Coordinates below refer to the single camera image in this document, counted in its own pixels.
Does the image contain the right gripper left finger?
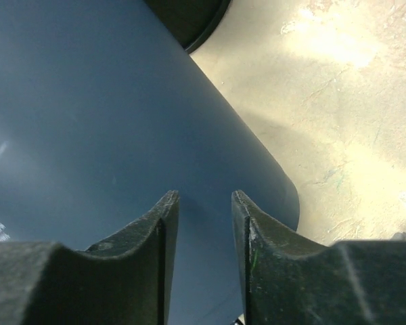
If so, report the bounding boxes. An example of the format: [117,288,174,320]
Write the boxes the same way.
[0,191,179,324]

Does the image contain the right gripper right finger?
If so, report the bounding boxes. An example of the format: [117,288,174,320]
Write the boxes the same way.
[231,191,406,324]

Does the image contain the dark blue round bin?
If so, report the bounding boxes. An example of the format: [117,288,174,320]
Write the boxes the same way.
[0,1,299,324]

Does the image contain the large black round bucket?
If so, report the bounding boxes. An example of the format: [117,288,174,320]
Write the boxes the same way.
[145,0,231,54]

